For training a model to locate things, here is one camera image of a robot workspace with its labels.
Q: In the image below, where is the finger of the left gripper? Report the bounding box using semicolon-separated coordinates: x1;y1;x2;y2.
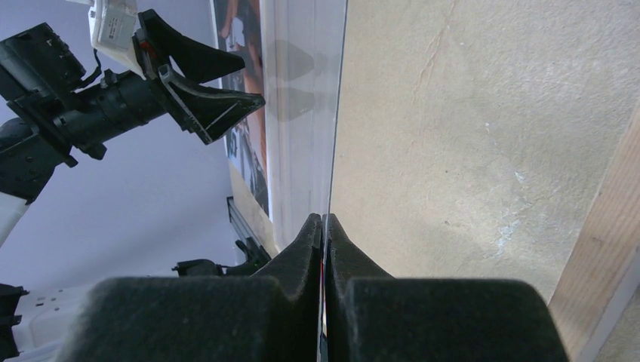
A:
137;9;245;84
158;65;265;145

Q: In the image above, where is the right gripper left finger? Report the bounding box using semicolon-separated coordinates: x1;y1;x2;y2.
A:
55;214;322;361

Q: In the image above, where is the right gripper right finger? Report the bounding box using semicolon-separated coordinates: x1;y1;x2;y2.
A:
325;214;568;361

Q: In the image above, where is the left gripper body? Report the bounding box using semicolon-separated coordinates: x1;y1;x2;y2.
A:
1;23;166;203

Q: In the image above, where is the glossy photo print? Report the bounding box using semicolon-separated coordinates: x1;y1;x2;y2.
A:
211;0;270;216

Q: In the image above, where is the clear acrylic sheet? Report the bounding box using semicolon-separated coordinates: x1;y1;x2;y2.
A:
261;1;348;251

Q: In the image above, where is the wooden picture frame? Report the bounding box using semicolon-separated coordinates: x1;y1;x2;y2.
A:
549;109;639;361

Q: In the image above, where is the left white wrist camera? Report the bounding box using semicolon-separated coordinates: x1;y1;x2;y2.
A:
69;0;146;79

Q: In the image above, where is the aluminium rail frame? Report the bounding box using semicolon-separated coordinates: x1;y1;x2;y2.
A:
226;197;271;268

